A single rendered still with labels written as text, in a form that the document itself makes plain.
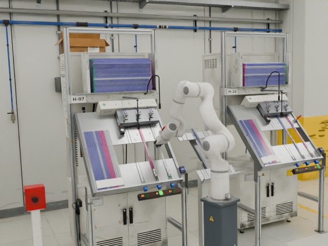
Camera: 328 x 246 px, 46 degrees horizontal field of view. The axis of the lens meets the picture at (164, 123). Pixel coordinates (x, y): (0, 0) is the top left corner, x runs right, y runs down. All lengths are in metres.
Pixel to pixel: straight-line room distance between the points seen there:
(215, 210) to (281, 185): 1.57
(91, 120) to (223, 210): 1.27
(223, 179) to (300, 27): 3.59
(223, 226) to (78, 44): 1.93
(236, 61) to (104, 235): 1.96
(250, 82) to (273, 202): 1.18
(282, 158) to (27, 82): 2.79
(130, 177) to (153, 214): 0.56
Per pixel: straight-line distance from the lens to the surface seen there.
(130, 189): 2.85
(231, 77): 3.85
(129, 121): 3.09
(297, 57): 5.74
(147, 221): 3.32
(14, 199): 4.72
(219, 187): 2.52
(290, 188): 4.10
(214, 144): 2.41
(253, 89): 3.86
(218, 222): 2.55
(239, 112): 3.73
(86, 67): 3.11
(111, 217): 3.20
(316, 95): 5.81
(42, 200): 2.83
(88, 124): 3.08
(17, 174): 4.65
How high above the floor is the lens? 1.49
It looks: 7 degrees down
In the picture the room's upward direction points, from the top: 2 degrees counter-clockwise
